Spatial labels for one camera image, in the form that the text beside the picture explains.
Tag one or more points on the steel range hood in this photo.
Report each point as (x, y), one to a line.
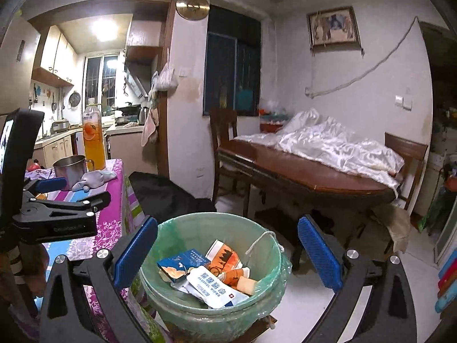
(137, 84)

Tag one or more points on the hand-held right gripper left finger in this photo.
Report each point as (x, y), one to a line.
(137, 253)

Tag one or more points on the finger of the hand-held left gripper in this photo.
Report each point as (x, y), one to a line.
(78, 207)
(51, 184)

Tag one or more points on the kitchen window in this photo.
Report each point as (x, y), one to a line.
(101, 78)

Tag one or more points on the white and orange carton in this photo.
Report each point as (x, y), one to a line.
(225, 257)

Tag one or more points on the green plastic basket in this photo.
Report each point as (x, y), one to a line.
(276, 118)

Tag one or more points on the dark window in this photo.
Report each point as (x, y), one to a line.
(228, 71)

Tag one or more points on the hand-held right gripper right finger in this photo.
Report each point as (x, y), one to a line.
(319, 253)

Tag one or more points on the hanging pink towel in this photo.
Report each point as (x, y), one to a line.
(150, 128)

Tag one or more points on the white plastic sheet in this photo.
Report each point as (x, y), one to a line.
(339, 150)

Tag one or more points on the hanging white plastic bag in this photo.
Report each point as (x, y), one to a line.
(167, 78)

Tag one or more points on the orange striped paper cup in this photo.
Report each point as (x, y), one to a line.
(239, 280)

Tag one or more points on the tall-backed wooden chair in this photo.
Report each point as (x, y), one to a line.
(223, 125)

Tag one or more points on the double wall socket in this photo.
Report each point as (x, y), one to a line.
(403, 102)

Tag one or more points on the kitchen ceiling light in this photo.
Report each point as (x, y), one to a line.
(105, 28)

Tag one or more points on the grey refrigerator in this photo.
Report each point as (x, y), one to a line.
(18, 71)

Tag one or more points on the framed wall picture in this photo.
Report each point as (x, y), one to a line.
(334, 26)

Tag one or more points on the black wok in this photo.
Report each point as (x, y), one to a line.
(125, 108)

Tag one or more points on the kitchen wall cabinets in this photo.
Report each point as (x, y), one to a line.
(53, 57)

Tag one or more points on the gold wall clock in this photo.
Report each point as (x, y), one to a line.
(192, 6)

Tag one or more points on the low-backed wooden chair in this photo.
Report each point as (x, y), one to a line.
(407, 150)

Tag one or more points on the waste bin with green bag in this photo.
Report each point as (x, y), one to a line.
(200, 230)

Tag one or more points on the low wall socket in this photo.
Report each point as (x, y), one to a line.
(200, 172)

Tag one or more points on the white wipes packet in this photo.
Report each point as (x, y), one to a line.
(214, 287)

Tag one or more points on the purple blue patterned tablecloth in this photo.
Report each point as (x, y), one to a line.
(110, 221)

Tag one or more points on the black cloth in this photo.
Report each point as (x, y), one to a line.
(167, 193)

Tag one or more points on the steel pot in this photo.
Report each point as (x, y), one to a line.
(69, 171)

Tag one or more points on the beige cloth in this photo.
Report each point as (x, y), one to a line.
(392, 228)

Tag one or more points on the blue and white carton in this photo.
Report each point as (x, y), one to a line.
(178, 260)

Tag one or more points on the dark wooden dining table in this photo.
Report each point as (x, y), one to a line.
(303, 175)

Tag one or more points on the red plastic basin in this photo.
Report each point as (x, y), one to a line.
(271, 127)

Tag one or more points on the white wall switch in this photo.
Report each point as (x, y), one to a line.
(183, 72)

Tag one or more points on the steel kettle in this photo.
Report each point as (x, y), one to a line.
(142, 115)

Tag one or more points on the orange juice bottle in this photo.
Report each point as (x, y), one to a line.
(93, 150)

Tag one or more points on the purple plastic bag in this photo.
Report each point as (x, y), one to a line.
(39, 175)

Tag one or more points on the kitchen counter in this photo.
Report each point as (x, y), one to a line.
(57, 146)

